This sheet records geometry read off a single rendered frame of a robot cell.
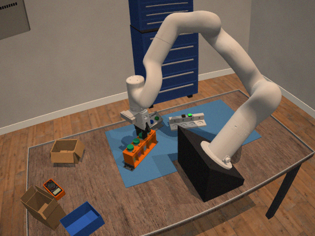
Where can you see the orange digital multimeter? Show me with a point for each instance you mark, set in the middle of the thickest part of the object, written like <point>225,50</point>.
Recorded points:
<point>54,189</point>

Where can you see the green round disc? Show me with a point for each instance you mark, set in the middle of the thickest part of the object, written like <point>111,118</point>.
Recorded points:
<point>136,141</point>
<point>130,147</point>

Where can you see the white key housing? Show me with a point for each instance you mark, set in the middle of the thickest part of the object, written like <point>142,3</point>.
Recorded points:
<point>156,121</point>

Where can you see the blue open bin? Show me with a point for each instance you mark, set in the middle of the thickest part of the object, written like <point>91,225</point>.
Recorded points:
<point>83,221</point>

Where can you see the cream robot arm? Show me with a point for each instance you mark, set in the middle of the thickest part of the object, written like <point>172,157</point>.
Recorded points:
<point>264,99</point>

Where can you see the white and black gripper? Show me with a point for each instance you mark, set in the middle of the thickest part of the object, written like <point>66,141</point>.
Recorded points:
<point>143,123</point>

